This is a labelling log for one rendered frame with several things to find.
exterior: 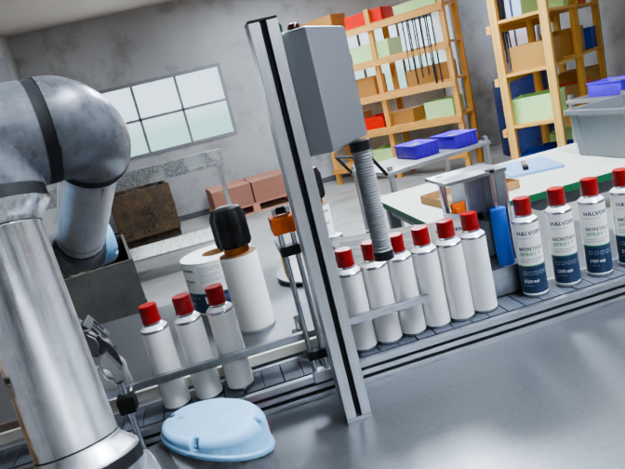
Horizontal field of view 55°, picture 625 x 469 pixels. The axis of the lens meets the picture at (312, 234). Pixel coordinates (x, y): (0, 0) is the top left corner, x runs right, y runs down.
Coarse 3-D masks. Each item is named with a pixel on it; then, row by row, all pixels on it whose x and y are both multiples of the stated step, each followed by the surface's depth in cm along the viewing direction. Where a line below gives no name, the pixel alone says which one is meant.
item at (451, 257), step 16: (448, 224) 115; (448, 240) 115; (448, 256) 115; (448, 272) 116; (464, 272) 116; (448, 288) 117; (464, 288) 117; (448, 304) 119; (464, 304) 117; (464, 320) 118
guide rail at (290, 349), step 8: (288, 344) 119; (296, 344) 118; (304, 344) 119; (312, 344) 119; (264, 352) 118; (272, 352) 118; (280, 352) 118; (288, 352) 118; (296, 352) 119; (256, 360) 117; (264, 360) 118; (272, 360) 118; (184, 376) 116; (192, 384) 116; (136, 392) 114; (144, 392) 114; (152, 392) 114; (112, 400) 113; (112, 408) 113; (8, 432) 111; (16, 432) 111; (0, 440) 110; (8, 440) 111
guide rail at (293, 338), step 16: (400, 304) 113; (416, 304) 114; (352, 320) 112; (288, 336) 110; (240, 352) 109; (256, 352) 109; (192, 368) 108; (128, 384) 106; (144, 384) 106; (0, 432) 103
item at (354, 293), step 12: (336, 252) 112; (348, 252) 112; (348, 264) 112; (348, 276) 112; (360, 276) 113; (348, 288) 112; (360, 288) 113; (348, 300) 113; (360, 300) 113; (348, 312) 114; (360, 312) 113; (360, 324) 114; (372, 324) 116; (360, 336) 115; (372, 336) 115; (360, 348) 115; (372, 348) 115
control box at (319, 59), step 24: (288, 48) 89; (312, 48) 88; (336, 48) 96; (312, 72) 88; (336, 72) 95; (312, 96) 89; (336, 96) 94; (312, 120) 91; (336, 120) 93; (360, 120) 103; (312, 144) 92; (336, 144) 92
